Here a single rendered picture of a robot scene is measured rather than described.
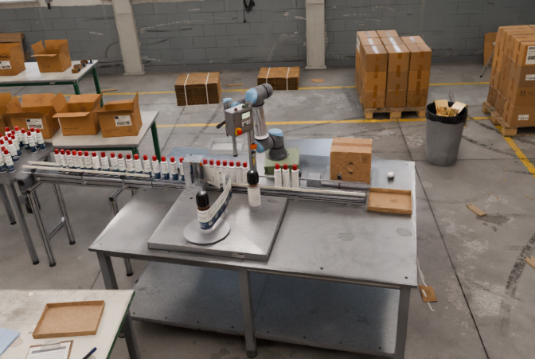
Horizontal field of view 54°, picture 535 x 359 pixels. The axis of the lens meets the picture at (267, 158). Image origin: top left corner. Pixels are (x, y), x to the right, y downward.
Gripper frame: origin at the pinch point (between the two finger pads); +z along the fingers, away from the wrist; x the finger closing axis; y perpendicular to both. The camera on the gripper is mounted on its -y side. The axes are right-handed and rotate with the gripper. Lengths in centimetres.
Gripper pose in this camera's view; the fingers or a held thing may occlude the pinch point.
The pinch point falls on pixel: (228, 139)
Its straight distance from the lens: 448.7
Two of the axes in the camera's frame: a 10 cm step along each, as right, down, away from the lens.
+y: 10.0, -0.6, -0.2
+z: 0.6, 9.7, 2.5
